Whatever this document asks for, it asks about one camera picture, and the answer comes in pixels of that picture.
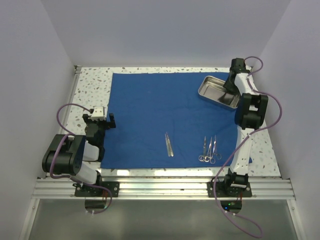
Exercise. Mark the aluminium front rail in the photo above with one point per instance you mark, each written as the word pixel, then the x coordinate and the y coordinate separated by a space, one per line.
pixel 165 188

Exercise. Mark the blue surgical cloth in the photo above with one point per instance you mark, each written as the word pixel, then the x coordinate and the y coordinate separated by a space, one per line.
pixel 146 106

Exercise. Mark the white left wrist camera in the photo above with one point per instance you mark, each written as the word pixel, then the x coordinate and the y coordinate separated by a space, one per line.
pixel 98 113

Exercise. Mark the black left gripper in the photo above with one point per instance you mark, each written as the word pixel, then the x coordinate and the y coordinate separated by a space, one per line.
pixel 108 124

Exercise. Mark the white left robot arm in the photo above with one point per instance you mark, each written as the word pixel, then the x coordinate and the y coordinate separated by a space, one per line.
pixel 67 154

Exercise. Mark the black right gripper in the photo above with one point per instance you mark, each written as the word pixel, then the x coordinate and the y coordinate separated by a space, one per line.
pixel 227 86

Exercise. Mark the aluminium left side rail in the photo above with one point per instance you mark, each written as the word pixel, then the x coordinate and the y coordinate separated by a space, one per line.
pixel 69 116

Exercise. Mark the stainless steel instrument tray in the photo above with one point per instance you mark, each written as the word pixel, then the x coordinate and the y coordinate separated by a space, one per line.
pixel 212 90

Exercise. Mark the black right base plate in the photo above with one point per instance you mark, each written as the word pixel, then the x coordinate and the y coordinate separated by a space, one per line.
pixel 215 190

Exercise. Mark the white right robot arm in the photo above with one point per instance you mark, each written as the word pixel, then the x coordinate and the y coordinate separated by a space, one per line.
pixel 249 117

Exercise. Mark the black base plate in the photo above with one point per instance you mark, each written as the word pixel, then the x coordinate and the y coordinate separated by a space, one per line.
pixel 215 190
pixel 86 191

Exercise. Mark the silver scalpel handle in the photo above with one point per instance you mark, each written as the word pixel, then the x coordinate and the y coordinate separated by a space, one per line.
pixel 170 146
pixel 167 146

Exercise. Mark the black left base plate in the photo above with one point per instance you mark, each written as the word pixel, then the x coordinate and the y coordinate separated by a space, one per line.
pixel 86 191

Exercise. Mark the aluminium rail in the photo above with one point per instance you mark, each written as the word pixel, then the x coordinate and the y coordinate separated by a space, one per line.
pixel 69 116
pixel 165 188

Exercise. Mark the silver surgical forceps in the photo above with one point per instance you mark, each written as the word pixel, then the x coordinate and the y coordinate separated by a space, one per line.
pixel 215 154
pixel 209 158

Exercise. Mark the silver surgical scissors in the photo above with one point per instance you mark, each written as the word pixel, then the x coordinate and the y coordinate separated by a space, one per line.
pixel 204 157

